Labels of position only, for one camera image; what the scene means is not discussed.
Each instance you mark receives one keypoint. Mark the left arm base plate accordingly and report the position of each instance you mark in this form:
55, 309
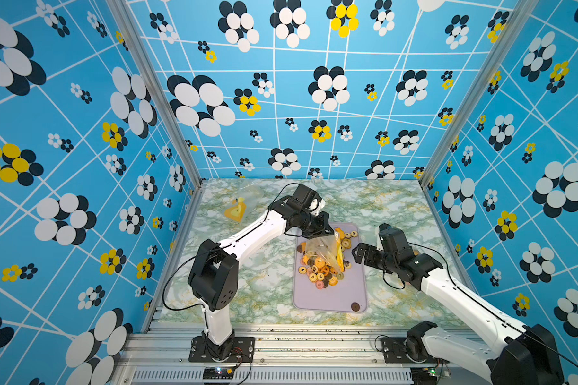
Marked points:
234, 350

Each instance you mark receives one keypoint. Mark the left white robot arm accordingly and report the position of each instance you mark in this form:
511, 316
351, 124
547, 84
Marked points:
214, 276

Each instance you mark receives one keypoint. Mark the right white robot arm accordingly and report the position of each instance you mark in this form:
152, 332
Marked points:
510, 351

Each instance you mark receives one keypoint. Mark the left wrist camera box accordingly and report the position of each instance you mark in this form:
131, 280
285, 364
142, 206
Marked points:
317, 204

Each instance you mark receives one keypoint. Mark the lilac rectangular tray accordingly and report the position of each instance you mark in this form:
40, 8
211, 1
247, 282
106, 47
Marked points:
338, 298

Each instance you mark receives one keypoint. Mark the left aluminium corner post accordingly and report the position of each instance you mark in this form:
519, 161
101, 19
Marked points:
127, 27

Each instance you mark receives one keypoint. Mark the green circuit board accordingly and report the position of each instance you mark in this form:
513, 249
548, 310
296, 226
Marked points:
424, 376
223, 374

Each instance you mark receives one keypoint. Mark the left green circuit board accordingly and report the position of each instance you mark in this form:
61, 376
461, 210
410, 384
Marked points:
223, 374

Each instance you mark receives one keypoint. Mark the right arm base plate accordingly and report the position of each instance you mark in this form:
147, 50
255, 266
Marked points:
395, 351

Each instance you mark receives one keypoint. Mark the right green circuit board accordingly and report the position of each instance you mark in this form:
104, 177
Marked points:
424, 376

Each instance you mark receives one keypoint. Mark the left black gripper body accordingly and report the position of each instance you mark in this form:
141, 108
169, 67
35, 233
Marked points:
313, 224

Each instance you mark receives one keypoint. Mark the aluminium front rail frame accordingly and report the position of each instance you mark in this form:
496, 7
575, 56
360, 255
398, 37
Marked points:
284, 354

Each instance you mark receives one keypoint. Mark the right aluminium corner post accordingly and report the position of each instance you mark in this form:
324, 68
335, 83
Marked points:
519, 17

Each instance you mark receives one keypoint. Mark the aluminium corner post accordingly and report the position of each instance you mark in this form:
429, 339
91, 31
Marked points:
519, 17
127, 27

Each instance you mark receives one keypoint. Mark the ziploc bag of cookies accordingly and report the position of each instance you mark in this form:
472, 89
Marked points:
243, 202

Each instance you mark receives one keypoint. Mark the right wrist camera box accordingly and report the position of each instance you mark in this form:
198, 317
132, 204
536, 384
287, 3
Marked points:
392, 239

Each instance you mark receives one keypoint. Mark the ziploc cookie bag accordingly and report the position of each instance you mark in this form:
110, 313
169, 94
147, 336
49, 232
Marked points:
330, 249

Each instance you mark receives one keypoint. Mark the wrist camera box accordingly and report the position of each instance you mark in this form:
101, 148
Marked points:
392, 239
317, 204

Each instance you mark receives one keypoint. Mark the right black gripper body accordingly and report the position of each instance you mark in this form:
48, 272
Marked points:
377, 259

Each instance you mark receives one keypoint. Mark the poured cookies pile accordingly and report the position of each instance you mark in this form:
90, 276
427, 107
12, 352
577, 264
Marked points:
316, 270

